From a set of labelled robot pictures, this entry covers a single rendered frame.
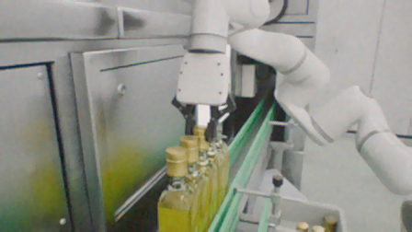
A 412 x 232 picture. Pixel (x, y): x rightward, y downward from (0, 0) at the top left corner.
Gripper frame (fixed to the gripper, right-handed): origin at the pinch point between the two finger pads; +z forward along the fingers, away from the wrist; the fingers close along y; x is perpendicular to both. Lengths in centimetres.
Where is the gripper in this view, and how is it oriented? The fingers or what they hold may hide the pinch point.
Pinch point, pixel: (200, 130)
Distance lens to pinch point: 58.8
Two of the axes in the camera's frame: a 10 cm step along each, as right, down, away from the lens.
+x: 3.2, -0.1, 9.5
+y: 9.4, 0.9, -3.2
